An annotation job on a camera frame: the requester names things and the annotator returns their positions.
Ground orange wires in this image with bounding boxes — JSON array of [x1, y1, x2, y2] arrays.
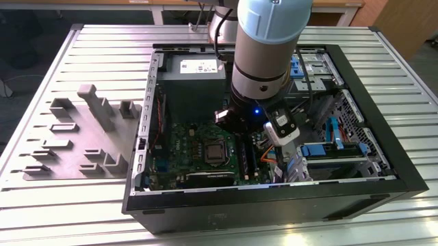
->
[[260, 146, 276, 163]]

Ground grey parts rack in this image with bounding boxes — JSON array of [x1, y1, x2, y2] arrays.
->
[[21, 84, 142, 181]]

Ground loose cable with connector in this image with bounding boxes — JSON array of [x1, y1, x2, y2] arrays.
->
[[188, 5, 205, 32]]

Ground black cable bundle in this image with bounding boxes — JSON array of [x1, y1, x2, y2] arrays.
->
[[299, 91, 337, 122]]

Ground brown wooden cabinet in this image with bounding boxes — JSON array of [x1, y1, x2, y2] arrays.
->
[[349, 0, 438, 61]]

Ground silver disk bay frame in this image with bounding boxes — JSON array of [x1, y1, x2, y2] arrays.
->
[[295, 142, 391, 183]]

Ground black open PC case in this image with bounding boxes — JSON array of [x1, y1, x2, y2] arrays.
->
[[121, 43, 429, 235]]

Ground silver CPU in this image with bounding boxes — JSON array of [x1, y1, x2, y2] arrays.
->
[[204, 143, 228, 161]]

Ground blue flat data cable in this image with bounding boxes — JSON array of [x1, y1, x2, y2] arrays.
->
[[324, 116, 344, 151]]

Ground wooden top desk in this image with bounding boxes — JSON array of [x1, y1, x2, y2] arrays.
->
[[0, 0, 363, 26]]

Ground hard disk in blue carrier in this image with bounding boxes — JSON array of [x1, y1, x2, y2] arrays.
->
[[299, 142, 368, 160]]

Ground green Dell motherboard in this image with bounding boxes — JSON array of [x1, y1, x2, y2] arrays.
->
[[146, 119, 274, 192]]

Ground silver metal drive cage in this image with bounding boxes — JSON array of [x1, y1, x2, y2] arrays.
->
[[285, 50, 344, 108]]

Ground thin red wire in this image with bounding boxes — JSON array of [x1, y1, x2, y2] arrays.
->
[[152, 97, 164, 152]]

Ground blue plastic drive carrier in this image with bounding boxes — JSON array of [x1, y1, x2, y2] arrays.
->
[[288, 55, 305, 79]]

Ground grey power supply unit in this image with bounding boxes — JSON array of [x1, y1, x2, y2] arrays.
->
[[156, 53, 236, 122]]

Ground black graphics card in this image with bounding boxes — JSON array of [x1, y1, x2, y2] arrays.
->
[[184, 171, 237, 188]]

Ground CPU socket with cover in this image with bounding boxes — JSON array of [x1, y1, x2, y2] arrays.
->
[[200, 138, 230, 169]]

